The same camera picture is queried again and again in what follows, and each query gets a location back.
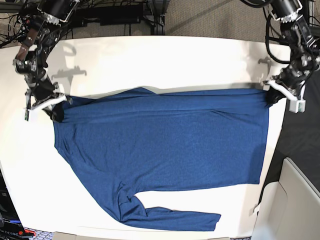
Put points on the blue long-sleeve T-shirt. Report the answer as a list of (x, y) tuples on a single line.
[(139, 141)]

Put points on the black box with label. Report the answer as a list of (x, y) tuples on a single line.
[(10, 225)]

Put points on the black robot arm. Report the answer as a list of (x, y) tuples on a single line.
[(44, 32), (305, 54)]

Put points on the white plastic bin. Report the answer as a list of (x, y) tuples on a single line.
[(289, 208)]

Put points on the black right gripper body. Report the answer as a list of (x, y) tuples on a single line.
[(41, 89)]

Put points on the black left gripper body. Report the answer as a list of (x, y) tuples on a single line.
[(293, 79)]

